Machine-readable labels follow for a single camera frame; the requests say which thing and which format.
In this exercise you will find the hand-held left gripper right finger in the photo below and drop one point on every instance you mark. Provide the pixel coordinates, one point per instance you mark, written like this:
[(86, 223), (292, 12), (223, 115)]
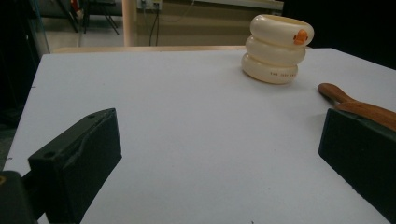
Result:
[(361, 155)]

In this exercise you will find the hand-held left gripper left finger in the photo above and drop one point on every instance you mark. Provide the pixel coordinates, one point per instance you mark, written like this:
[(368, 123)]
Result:
[(81, 161)]

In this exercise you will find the brown wooden spatula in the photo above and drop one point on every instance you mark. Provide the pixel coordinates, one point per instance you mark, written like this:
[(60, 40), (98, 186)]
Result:
[(358, 107)]

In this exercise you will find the cream ringed duck cup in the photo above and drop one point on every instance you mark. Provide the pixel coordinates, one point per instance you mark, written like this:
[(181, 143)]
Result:
[(274, 56)]

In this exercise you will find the wooden table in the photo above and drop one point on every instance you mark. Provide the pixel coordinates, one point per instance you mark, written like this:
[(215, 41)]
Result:
[(140, 49)]

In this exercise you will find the black tripod stand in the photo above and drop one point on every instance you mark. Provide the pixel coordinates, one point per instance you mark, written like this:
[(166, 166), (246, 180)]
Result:
[(109, 18)]

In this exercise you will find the beige desk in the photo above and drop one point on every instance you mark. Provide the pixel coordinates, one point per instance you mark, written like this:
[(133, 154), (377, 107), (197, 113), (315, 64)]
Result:
[(202, 25)]

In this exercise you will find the wall power socket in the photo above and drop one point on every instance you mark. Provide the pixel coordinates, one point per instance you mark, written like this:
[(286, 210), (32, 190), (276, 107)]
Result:
[(149, 3)]

